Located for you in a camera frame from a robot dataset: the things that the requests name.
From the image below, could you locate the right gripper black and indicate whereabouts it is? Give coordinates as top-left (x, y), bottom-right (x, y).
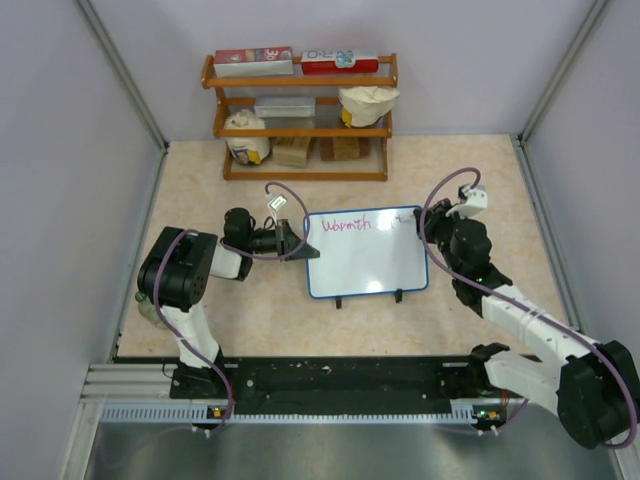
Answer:
top-left (415, 201), bottom-right (469, 278)

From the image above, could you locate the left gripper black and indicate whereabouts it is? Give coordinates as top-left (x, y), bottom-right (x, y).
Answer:
top-left (244, 218), bottom-right (319, 261)

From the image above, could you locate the blue framed whiteboard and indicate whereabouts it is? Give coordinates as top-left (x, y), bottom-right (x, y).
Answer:
top-left (304, 205), bottom-right (430, 302)

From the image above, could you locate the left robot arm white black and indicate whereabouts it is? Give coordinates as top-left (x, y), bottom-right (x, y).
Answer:
top-left (136, 208), bottom-right (320, 400)

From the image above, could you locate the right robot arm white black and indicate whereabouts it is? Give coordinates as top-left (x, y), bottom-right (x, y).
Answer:
top-left (413, 199), bottom-right (639, 449)

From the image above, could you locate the tan brown block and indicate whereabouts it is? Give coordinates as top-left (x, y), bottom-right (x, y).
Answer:
top-left (272, 137), bottom-right (313, 168)

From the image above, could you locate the white flour bag lower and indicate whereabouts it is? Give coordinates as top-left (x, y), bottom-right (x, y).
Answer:
top-left (224, 109), bottom-right (271, 165)

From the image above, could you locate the reddish brown block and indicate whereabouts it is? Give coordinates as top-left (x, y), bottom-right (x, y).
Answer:
top-left (319, 137), bottom-right (371, 162)

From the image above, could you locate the wooden three-tier shelf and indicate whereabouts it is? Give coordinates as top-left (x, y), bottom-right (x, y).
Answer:
top-left (201, 53), bottom-right (399, 182)

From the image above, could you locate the cream paper bag upper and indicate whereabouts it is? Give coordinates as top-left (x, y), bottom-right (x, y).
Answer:
top-left (338, 86), bottom-right (399, 128)

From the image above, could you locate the clear glass bottle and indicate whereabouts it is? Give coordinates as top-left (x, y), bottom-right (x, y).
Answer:
top-left (134, 291), bottom-right (167, 330)

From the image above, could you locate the red white box right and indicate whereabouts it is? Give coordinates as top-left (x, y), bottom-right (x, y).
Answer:
top-left (300, 49), bottom-right (380, 75)

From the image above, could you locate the red white box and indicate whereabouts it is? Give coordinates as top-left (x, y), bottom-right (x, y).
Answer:
top-left (213, 46), bottom-right (294, 78)
top-left (300, 49), bottom-right (380, 75)

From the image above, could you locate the red white box left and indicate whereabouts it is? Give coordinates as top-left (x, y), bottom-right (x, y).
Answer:
top-left (213, 46), bottom-right (294, 78)

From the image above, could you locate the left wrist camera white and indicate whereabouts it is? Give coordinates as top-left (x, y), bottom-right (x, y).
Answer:
top-left (267, 194), bottom-right (288, 218)

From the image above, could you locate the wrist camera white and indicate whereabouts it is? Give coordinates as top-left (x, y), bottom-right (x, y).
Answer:
top-left (445, 184), bottom-right (488, 219)
top-left (267, 194), bottom-right (288, 218)

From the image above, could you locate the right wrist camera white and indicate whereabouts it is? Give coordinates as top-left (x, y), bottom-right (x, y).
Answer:
top-left (445, 184), bottom-right (488, 219)

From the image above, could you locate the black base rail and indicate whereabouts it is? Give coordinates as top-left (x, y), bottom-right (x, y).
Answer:
top-left (116, 355), bottom-right (500, 417)

